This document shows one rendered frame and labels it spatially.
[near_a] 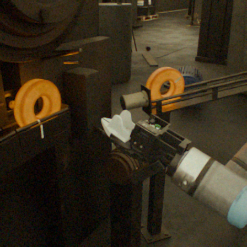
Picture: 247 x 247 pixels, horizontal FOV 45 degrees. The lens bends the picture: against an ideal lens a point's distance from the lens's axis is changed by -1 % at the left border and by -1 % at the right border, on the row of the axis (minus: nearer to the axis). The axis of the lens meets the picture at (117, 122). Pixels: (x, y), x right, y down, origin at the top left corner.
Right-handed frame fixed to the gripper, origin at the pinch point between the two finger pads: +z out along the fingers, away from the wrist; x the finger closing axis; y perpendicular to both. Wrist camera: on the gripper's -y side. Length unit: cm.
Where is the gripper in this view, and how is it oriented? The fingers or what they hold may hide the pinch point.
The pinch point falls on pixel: (105, 124)
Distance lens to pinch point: 72.3
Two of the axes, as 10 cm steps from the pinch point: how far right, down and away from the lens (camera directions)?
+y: 2.5, -8.0, -5.5
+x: -5.7, 3.4, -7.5
